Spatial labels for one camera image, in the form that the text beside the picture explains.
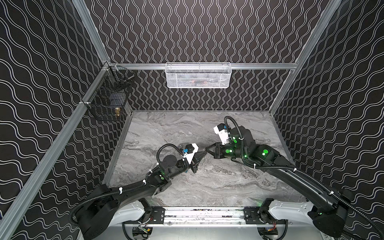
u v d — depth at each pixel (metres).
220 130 0.62
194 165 0.64
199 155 0.68
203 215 0.76
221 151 0.59
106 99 0.94
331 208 0.39
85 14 0.72
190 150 0.60
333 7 0.69
